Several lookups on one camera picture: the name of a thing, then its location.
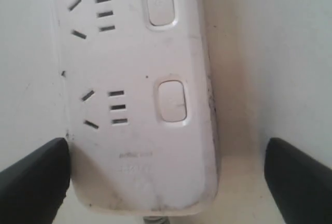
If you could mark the white five-outlet power strip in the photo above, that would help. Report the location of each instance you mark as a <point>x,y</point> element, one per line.
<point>139,102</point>

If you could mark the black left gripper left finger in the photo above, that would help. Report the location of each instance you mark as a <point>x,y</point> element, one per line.
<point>34,188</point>

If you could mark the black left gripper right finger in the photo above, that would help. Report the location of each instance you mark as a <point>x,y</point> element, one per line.
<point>300,185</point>

